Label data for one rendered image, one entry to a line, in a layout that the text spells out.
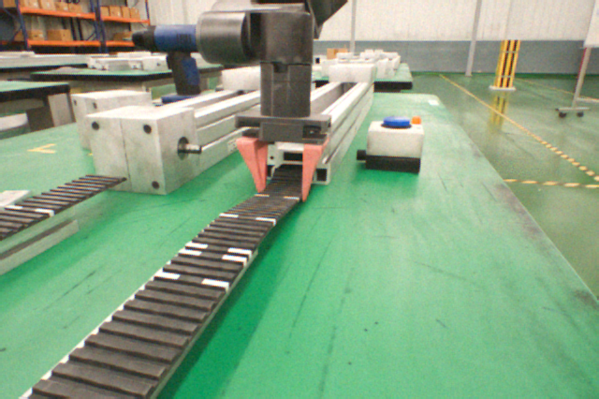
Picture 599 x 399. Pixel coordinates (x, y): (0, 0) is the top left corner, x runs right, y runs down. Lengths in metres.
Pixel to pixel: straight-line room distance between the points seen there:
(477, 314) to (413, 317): 0.05
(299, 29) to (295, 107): 0.08
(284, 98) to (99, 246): 0.23
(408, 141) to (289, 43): 0.24
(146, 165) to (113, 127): 0.06
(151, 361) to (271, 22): 0.33
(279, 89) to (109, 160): 0.24
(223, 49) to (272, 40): 0.06
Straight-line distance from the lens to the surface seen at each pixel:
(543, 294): 0.35
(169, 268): 0.27
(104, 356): 0.22
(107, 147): 0.54
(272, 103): 0.42
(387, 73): 2.41
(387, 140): 0.58
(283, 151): 0.52
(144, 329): 0.23
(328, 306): 0.29
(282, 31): 0.42
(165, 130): 0.50
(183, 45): 0.94
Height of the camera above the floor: 0.95
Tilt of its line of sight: 22 degrees down
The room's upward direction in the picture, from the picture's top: straight up
